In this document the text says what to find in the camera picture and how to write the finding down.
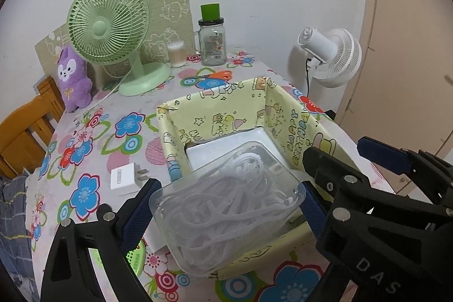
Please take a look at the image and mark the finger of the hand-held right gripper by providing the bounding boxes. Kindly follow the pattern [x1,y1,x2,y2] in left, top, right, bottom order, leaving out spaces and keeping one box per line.
[302,145,376,209]
[357,136,453,180]

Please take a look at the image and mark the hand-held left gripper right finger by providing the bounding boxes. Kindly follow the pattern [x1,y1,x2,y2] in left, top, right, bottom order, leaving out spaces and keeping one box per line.
[301,180,331,246]

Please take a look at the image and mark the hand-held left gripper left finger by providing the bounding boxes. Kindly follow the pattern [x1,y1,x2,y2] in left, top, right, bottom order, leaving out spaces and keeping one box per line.
[40,177,162,302]

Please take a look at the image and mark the small white charger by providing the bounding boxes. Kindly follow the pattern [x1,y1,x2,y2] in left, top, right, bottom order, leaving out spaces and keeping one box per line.
[110,163,151,190]

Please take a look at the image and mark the clear plastic container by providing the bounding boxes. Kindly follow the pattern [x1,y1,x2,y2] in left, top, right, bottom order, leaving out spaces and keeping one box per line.
[149,141,308,278]

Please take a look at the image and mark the green perforated case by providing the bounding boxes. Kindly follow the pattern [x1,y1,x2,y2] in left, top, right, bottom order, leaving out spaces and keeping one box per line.
[88,237,147,272]

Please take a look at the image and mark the yellow cartoon paper box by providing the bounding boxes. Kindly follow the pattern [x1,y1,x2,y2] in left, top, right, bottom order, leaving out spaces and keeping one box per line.
[157,76,338,281]

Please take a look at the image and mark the floral tablecloth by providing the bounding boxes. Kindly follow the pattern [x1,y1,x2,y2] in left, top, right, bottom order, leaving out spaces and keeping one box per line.
[30,47,358,302]

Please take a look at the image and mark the white floor fan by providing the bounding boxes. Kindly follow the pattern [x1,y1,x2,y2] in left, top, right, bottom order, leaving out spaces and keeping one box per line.
[297,27,362,88]

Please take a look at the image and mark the beige door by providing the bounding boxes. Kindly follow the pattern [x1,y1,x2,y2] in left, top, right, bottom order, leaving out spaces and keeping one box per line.
[333,0,453,161]

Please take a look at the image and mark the grey plaid pillow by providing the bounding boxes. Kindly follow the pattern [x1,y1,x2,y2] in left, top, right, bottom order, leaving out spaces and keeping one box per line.
[0,176,31,239]

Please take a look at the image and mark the purple plush toy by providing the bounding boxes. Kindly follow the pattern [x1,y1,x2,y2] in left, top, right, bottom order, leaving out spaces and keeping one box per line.
[57,46,93,112]

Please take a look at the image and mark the wooden bed headboard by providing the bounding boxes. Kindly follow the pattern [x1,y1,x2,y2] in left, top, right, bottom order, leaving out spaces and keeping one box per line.
[0,77,66,179]

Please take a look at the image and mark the cotton swab container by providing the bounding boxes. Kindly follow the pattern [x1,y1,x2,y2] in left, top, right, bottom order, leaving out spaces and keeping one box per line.
[167,40,187,68]

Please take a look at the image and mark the glass jar green lid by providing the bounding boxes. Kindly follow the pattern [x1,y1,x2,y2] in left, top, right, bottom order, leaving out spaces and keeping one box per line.
[193,4,227,67]

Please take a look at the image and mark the green desk fan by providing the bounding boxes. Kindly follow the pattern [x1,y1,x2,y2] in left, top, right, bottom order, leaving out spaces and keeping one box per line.
[67,0,172,97]

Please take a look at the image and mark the black floor fan cable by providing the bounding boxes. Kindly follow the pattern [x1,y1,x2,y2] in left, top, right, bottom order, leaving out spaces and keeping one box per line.
[304,56,314,97]

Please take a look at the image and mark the white fan power cable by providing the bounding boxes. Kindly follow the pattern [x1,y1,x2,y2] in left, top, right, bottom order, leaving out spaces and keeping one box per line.
[72,70,133,119]

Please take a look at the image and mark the orange handled scissors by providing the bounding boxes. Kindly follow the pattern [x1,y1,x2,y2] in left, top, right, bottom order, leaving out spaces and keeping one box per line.
[184,70,233,81]

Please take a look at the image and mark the beige cartoon wall board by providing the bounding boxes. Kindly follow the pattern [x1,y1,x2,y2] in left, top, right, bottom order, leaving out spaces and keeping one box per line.
[34,0,190,76]

